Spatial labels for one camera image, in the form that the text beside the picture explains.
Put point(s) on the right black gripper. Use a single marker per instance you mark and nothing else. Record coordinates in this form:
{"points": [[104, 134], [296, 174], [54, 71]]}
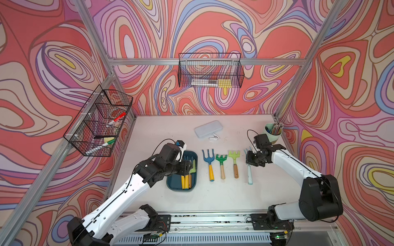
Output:
{"points": [[249, 160]]}

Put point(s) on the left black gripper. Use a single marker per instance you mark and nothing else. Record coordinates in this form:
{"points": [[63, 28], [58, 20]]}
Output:
{"points": [[184, 169]]}

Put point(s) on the lime rake wooden handle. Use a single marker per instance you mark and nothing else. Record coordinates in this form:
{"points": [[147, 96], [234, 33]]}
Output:
{"points": [[235, 155]]}

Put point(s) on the light blue rake pale handle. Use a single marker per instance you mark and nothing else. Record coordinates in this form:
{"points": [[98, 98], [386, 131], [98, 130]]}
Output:
{"points": [[249, 171]]}

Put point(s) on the green rake wooden handle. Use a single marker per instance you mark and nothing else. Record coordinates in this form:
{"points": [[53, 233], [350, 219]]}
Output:
{"points": [[221, 159]]}

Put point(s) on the blue rake yellow handle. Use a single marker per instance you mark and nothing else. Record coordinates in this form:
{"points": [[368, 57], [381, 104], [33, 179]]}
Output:
{"points": [[209, 157]]}

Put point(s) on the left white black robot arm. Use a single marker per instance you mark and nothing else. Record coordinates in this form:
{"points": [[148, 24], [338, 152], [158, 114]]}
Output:
{"points": [[104, 226]]}

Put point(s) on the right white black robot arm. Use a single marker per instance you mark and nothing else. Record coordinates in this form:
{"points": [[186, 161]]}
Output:
{"points": [[320, 197]]}

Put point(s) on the teal storage box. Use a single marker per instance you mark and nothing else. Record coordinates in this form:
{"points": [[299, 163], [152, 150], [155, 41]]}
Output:
{"points": [[174, 181]]}

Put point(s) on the green pencil cup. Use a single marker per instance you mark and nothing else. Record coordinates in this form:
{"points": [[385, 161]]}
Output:
{"points": [[272, 138]]}

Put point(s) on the coloured pencils bunch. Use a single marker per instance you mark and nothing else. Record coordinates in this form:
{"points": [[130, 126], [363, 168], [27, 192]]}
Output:
{"points": [[277, 129]]}

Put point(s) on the white pencil case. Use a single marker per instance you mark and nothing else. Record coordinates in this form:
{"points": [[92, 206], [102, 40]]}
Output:
{"points": [[207, 130]]}

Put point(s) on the red marker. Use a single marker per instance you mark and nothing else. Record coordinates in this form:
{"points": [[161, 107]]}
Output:
{"points": [[120, 117]]}

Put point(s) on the yellow eraser in basket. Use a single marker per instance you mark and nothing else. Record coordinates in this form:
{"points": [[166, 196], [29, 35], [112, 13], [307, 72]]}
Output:
{"points": [[224, 83]]}

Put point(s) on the yellow handled tool in box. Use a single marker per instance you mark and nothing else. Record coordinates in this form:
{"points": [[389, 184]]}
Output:
{"points": [[185, 182]]}

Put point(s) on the wooden handled tool in box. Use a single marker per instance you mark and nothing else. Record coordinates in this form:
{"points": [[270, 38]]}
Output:
{"points": [[192, 171]]}

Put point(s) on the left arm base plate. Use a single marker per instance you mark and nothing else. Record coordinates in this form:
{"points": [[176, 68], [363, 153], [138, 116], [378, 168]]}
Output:
{"points": [[157, 222]]}

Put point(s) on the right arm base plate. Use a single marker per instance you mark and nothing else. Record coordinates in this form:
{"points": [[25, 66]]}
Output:
{"points": [[270, 221]]}

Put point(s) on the black wire basket left wall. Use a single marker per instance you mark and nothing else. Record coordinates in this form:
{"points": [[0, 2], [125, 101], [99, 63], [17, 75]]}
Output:
{"points": [[90, 128]]}

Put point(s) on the black wire basket wall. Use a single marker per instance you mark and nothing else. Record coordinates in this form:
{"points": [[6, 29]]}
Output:
{"points": [[90, 128], [203, 69]]}

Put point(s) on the black wire basket back wall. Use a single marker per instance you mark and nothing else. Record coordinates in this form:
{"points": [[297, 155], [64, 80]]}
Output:
{"points": [[203, 69]]}

